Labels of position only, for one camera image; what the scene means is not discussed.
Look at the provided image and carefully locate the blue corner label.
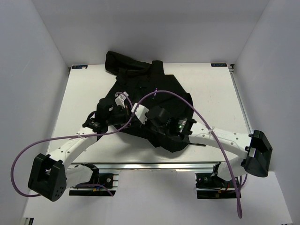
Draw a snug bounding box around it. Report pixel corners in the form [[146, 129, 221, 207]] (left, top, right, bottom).
[[210, 63, 227, 68], [71, 65, 88, 70]]

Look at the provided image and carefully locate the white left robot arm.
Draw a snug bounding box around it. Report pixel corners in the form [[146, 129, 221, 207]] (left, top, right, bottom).
[[28, 98, 131, 202]]

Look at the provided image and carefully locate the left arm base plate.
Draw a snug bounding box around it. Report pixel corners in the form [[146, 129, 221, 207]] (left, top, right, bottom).
[[68, 170, 120, 197]]

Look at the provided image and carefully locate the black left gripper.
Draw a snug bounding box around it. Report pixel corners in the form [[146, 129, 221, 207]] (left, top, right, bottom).
[[106, 105, 142, 129]]

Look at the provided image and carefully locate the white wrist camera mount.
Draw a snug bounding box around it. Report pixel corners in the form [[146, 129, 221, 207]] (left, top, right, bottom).
[[131, 103, 149, 124], [115, 92, 129, 108]]

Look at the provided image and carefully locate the aluminium front table rail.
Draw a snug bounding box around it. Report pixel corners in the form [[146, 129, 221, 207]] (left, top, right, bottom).
[[32, 161, 267, 175]]

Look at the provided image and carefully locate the black zip jacket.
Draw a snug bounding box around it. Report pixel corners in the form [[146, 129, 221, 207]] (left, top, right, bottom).
[[105, 51, 193, 152]]

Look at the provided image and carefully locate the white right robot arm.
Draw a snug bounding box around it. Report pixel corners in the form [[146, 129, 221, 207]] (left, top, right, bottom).
[[135, 106, 273, 187]]

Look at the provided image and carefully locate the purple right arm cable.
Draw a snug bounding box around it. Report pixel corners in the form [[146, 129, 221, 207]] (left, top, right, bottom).
[[131, 90, 248, 219]]

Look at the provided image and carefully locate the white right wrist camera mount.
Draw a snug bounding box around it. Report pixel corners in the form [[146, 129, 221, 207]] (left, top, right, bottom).
[[131, 103, 149, 124]]

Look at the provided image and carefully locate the blue left corner label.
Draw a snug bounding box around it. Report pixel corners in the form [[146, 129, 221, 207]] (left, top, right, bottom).
[[71, 65, 88, 70]]

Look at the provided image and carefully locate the blue right corner label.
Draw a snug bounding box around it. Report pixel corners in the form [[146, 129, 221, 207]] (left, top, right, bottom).
[[210, 63, 227, 68]]

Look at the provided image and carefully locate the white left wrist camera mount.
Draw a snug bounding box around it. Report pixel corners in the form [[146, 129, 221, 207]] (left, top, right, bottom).
[[115, 92, 129, 108]]

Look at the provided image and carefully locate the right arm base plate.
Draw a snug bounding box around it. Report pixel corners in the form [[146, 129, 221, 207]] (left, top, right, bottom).
[[195, 172, 241, 199]]

